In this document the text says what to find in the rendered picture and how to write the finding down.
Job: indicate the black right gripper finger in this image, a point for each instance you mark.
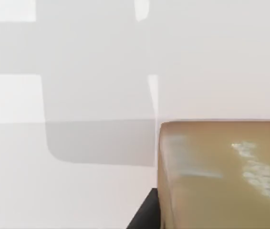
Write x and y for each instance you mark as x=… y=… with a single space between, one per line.
x=147 y=214

